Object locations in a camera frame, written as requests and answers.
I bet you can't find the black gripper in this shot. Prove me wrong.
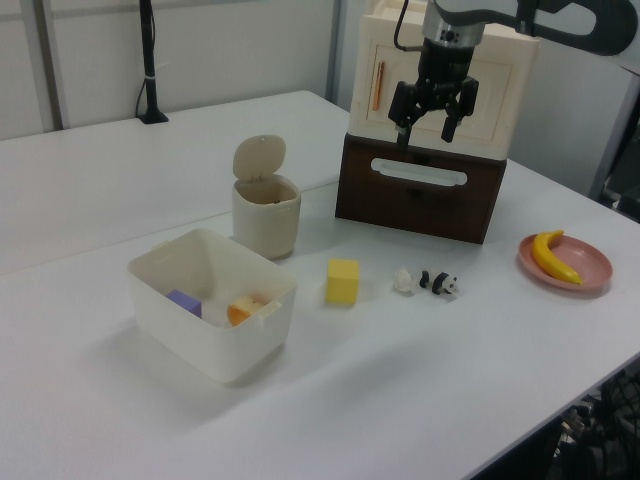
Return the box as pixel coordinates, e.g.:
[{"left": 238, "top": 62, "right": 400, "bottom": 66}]
[{"left": 388, "top": 39, "right": 481, "bottom": 150}]

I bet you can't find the beige trash can with lid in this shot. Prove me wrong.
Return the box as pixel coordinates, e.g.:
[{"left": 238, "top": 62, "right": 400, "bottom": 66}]
[{"left": 230, "top": 133, "right": 303, "bottom": 260}]

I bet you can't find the orange box latch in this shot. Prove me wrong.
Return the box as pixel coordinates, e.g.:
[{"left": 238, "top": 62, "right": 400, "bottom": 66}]
[{"left": 373, "top": 60, "right": 387, "bottom": 111}]

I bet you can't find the cream plastic storage box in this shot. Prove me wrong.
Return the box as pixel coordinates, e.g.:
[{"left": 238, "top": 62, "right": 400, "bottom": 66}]
[{"left": 349, "top": 0, "right": 541, "bottom": 161}]

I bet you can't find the dark brown wooden drawer box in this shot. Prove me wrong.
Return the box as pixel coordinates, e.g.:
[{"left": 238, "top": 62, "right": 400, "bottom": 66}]
[{"left": 334, "top": 132, "right": 509, "bottom": 246}]

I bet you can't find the panda toy figure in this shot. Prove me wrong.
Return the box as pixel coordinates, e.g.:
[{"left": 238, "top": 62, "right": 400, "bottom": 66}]
[{"left": 418, "top": 269, "right": 461, "bottom": 297}]

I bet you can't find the yellow banana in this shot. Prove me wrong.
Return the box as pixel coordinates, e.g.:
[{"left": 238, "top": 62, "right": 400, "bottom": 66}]
[{"left": 530, "top": 229, "right": 584, "bottom": 286}]

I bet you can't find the yellow cube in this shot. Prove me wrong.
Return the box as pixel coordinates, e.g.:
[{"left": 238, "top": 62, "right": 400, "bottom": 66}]
[{"left": 325, "top": 258, "right": 360, "bottom": 305}]

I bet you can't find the pink plate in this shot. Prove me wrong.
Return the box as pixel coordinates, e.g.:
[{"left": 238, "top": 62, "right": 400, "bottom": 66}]
[{"left": 517, "top": 233, "right": 614, "bottom": 297}]

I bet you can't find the orange fruit slice toy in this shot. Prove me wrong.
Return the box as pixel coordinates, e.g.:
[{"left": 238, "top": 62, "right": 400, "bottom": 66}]
[{"left": 227, "top": 294, "right": 269, "bottom": 327}]

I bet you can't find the black pole stand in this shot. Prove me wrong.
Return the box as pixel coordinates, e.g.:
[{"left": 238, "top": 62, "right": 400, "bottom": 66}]
[{"left": 135, "top": 0, "right": 170, "bottom": 125}]

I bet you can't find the purple block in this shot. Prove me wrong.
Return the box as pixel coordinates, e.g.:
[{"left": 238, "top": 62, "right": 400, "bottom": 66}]
[{"left": 164, "top": 288, "right": 204, "bottom": 320}]

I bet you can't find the white plastic bin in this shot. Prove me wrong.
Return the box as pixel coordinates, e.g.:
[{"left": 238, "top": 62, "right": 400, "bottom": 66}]
[{"left": 126, "top": 228, "right": 299, "bottom": 385}]

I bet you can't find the black mesh chair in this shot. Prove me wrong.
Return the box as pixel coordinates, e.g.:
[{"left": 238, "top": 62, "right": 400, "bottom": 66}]
[{"left": 549, "top": 359, "right": 640, "bottom": 480}]

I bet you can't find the white drawer handle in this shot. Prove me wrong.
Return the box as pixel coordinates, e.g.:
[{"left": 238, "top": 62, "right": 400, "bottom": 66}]
[{"left": 370, "top": 157, "right": 469, "bottom": 187}]

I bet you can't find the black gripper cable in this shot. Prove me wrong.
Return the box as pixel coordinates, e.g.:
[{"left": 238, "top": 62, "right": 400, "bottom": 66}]
[{"left": 392, "top": 0, "right": 429, "bottom": 54}]

